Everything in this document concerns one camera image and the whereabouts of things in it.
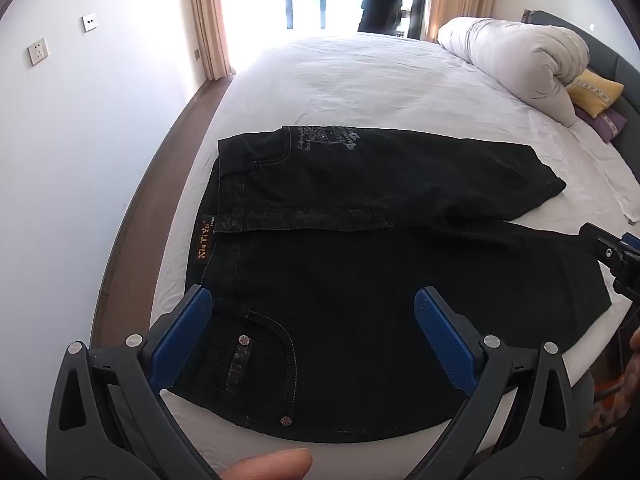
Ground rolled white duvet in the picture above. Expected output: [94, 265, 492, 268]
[437, 17, 592, 128]

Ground black denim pants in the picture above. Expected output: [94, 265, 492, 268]
[167, 125, 615, 445]

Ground grey headboard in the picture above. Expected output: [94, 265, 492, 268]
[522, 9, 640, 161]

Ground white cloth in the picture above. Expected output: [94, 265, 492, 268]
[599, 159, 640, 225]

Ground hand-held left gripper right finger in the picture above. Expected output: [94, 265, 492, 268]
[407, 286, 596, 480]

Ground yellow pillow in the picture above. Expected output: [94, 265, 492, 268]
[565, 69, 625, 118]

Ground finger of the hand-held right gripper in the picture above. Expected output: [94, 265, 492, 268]
[579, 222, 626, 263]

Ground white bed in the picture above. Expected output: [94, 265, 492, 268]
[92, 32, 640, 480]

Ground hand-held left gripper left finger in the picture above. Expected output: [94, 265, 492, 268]
[46, 284, 221, 480]

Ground white wall socket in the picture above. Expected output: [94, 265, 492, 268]
[27, 38, 50, 66]

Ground person's left hand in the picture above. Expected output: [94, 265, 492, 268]
[219, 447, 314, 480]

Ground purple pillow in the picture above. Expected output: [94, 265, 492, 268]
[575, 105, 629, 144]

